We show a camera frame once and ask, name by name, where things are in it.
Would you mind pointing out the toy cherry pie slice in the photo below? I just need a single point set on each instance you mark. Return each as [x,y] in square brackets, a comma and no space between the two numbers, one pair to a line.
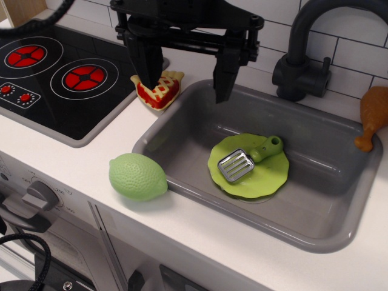
[166,91]

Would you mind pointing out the grey oven knob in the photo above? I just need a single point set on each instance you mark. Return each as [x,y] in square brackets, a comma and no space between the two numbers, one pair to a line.
[40,196]

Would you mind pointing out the dark grey toy faucet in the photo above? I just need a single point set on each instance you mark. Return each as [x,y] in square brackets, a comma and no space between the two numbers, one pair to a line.
[293,74]

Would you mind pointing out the black toy stove top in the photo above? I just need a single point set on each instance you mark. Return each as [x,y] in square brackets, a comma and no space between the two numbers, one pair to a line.
[65,84]

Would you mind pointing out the grey oven door handle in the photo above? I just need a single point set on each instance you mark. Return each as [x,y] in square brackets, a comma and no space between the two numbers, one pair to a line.
[36,223]

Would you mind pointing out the green handled metal spatula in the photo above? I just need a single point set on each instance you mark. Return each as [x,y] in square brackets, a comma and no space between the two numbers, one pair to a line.
[239,163]

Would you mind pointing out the green toy plate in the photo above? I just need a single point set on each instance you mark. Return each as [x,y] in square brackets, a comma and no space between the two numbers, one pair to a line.
[265,179]

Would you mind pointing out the brown toy chicken drumstick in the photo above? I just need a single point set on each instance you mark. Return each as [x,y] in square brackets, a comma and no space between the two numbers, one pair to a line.
[373,114]

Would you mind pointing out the green toy lime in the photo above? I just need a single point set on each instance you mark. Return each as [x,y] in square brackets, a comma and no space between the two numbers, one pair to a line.
[137,177]

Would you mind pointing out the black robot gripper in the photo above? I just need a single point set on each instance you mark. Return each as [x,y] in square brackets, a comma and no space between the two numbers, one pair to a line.
[209,27]

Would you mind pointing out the grey toy sink basin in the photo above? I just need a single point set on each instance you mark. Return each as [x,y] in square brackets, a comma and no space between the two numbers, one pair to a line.
[319,206]

